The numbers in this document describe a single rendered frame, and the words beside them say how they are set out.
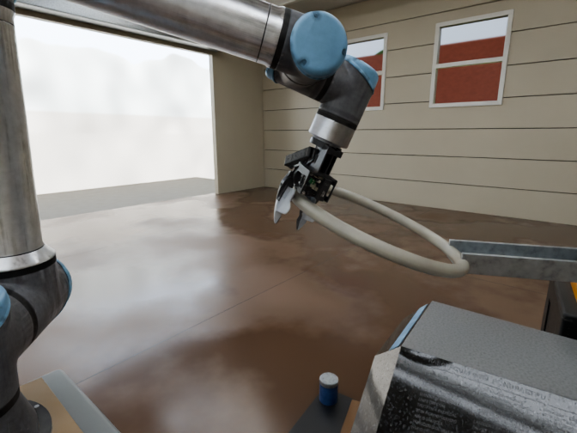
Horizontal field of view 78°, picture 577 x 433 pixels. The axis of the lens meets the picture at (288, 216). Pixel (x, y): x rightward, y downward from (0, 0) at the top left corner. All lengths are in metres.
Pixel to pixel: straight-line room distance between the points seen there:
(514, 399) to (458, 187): 6.38
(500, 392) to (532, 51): 6.47
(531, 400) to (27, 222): 1.14
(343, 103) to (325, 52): 0.18
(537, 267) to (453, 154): 6.34
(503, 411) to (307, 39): 0.91
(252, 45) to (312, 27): 0.09
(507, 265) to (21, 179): 1.03
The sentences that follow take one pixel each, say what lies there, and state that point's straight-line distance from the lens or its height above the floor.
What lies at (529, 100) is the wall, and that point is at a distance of 7.10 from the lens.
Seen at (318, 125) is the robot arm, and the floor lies 1.42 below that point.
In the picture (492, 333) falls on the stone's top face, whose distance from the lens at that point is 1.26.
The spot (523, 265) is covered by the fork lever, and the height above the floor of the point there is 1.11.
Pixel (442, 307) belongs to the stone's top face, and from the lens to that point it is 1.35.
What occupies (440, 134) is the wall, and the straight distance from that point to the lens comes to 7.34.
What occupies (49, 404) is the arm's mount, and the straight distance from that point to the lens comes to 0.92.
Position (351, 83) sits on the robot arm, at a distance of 0.74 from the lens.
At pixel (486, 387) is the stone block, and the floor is 0.80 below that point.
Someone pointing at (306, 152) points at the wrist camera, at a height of 1.37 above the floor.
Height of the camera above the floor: 1.41
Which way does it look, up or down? 13 degrees down
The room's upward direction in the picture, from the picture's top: straight up
